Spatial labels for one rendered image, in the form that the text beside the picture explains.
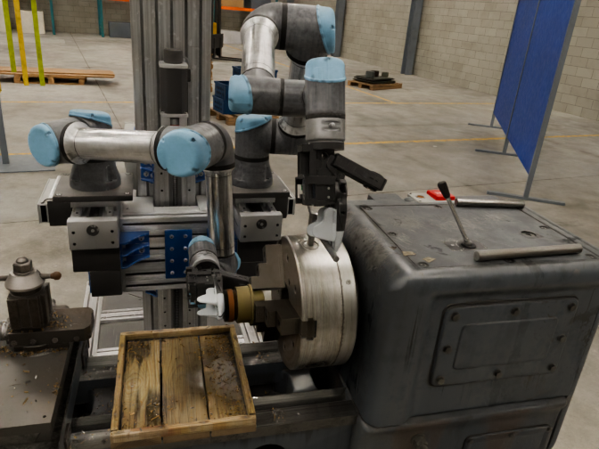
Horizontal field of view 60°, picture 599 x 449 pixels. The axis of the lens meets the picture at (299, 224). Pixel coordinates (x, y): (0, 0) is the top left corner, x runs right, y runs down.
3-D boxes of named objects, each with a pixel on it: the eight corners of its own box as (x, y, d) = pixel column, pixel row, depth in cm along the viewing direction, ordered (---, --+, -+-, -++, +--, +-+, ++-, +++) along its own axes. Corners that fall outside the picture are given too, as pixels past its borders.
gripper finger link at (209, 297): (198, 318, 113) (195, 296, 121) (225, 316, 115) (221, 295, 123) (198, 306, 112) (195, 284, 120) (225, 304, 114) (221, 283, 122)
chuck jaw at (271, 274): (293, 289, 127) (289, 242, 130) (298, 286, 122) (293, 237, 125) (249, 291, 124) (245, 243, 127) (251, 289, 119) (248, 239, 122)
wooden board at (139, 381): (233, 335, 145) (233, 323, 143) (256, 432, 113) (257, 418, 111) (120, 344, 137) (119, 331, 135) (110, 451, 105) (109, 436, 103)
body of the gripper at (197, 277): (188, 311, 122) (185, 285, 133) (225, 308, 125) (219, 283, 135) (188, 282, 119) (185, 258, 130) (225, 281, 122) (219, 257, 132)
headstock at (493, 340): (480, 301, 173) (508, 192, 158) (585, 401, 131) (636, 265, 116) (310, 314, 158) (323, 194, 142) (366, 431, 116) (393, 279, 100)
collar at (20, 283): (48, 273, 118) (46, 262, 117) (41, 291, 111) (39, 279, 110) (9, 275, 116) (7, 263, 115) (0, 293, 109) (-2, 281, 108)
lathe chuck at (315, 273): (299, 310, 146) (311, 211, 131) (331, 395, 119) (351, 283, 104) (266, 312, 143) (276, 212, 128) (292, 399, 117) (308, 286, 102)
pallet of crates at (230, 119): (272, 111, 892) (274, 64, 861) (296, 122, 831) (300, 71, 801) (207, 114, 830) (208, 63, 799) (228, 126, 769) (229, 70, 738)
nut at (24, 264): (35, 266, 114) (33, 252, 113) (31, 274, 111) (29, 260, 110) (15, 267, 113) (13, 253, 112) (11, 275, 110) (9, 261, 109)
